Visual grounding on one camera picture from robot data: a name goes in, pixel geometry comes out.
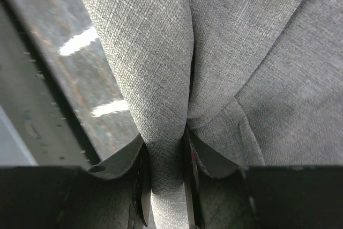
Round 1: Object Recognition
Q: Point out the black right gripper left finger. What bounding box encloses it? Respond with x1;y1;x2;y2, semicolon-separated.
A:
1;136;150;228

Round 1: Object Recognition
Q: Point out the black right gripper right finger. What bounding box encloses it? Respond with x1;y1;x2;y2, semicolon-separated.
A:
183;130;342;228

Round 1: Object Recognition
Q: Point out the grey-green cloth napkin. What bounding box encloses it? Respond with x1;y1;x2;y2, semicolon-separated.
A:
82;0;342;228

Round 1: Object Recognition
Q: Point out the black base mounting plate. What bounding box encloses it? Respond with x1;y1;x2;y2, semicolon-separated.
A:
1;0;100;168

